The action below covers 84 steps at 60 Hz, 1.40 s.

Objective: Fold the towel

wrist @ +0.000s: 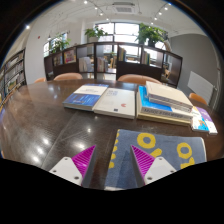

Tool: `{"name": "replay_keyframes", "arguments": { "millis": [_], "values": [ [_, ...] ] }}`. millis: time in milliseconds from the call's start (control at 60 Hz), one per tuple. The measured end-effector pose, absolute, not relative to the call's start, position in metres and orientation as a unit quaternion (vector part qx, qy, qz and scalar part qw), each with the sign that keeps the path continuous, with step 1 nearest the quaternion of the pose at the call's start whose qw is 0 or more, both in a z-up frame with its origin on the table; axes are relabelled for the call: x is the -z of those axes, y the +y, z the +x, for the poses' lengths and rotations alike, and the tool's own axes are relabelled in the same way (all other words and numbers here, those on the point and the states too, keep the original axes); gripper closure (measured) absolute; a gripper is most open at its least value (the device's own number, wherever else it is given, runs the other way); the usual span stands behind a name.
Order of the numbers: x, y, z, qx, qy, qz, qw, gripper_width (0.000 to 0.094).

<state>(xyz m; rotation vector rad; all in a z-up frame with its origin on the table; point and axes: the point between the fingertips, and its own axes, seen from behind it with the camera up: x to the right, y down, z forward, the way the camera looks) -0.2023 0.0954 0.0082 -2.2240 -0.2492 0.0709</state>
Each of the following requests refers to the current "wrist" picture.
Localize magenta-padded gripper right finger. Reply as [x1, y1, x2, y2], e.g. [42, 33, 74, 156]
[129, 144, 177, 188]

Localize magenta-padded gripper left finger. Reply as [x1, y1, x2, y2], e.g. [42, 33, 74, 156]
[48, 144, 98, 188]

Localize grey towel with yellow letters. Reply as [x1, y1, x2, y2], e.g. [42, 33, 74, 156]
[104, 128, 208, 192]

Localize tan-edged large book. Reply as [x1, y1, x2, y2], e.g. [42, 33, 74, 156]
[135, 91, 193, 127]

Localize purple and white book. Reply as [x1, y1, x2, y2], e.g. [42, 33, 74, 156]
[196, 106, 219, 136]

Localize blue and white book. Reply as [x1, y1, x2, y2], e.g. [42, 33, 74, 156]
[137, 85, 194, 122]

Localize blue paperback book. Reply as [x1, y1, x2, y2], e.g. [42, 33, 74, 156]
[62, 83, 110, 112]

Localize white paperback book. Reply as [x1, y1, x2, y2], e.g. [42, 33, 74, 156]
[92, 87, 137, 120]

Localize orange chairs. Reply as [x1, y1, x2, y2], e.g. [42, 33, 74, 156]
[33, 72, 209, 106]

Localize dark open shelf unit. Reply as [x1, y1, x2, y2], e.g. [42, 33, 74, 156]
[43, 41, 184, 88]

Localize green potted plants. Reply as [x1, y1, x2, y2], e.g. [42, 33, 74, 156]
[49, 23, 169, 54]

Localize ceiling air conditioner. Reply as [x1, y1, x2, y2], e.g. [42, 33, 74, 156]
[111, 2, 137, 15]

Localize ceiling spot lights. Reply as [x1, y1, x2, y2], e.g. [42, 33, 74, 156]
[24, 0, 172, 30]

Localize large white wall radiator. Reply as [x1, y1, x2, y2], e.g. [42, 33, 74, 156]
[187, 70, 214, 101]

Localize tall wall bookshelf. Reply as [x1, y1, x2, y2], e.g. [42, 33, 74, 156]
[0, 49, 28, 108]

